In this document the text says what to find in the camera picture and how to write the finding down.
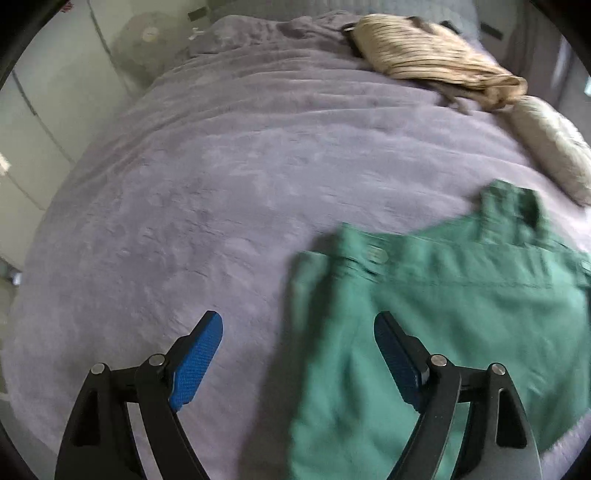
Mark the purple plush blanket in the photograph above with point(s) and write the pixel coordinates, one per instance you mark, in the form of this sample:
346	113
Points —
221	184

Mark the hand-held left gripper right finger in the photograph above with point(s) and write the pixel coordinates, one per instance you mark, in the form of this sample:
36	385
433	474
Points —
398	364

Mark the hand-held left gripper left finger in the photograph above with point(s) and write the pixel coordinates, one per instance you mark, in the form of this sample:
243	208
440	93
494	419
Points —
194	364

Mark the green work jacket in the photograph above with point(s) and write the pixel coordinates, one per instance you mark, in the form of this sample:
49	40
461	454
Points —
461	332

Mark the white cabinet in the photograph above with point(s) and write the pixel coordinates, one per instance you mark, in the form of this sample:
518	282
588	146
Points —
46	115

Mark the beige quilted pillow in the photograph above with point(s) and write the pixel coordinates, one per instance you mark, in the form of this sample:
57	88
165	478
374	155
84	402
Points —
554	143

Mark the beige striped cloth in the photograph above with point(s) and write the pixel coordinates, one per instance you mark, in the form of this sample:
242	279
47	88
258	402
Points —
429	55

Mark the standing electric fan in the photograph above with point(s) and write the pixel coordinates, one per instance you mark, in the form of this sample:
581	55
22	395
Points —
143	44

